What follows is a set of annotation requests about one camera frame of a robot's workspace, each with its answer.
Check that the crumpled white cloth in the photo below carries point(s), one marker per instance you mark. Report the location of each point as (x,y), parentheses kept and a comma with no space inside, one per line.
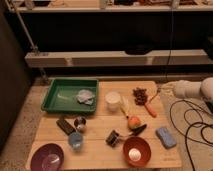
(85,96)

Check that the white lower shelf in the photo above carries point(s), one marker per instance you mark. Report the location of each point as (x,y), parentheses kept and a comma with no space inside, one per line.
(117,58)

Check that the metal diagonal pole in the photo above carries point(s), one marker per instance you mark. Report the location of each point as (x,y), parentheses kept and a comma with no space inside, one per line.
(34,47)

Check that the white plastic cup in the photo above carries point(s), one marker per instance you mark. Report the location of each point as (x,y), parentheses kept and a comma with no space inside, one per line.
(113,100)

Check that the orange fruit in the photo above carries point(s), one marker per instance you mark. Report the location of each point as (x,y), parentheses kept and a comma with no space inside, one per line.
(134,122)

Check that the dark red grape bunch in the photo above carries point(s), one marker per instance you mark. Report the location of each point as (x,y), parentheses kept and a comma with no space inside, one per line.
(140,95)

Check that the yellow handled brush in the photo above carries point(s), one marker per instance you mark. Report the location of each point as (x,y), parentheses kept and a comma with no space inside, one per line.
(124,105)

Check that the blue glass cup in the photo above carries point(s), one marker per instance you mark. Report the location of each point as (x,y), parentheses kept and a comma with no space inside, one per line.
(75,140)

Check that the orange handled fork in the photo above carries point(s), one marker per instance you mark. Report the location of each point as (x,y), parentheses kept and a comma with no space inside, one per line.
(148,107)

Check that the white upper shelf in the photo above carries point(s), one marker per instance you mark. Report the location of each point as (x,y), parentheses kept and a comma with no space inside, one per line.
(108,5)

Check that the black object on shelf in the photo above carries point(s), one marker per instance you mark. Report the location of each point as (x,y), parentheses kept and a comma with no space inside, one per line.
(139,46)

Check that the white egg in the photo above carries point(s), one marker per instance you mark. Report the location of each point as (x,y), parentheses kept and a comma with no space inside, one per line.
(134,154)

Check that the white shelf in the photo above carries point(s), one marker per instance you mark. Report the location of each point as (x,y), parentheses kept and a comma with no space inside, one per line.
(117,58)
(108,5)

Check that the green plastic tray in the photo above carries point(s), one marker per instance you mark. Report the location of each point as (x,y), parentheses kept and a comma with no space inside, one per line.
(62,96)

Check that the blue sponge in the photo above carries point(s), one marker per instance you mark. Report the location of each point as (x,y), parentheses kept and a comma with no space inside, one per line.
(166,137)

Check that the dark green cucumber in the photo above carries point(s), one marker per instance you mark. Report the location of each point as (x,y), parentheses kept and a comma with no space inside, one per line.
(138,130)

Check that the red bowl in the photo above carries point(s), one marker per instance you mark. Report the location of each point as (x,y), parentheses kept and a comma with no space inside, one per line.
(142,146)

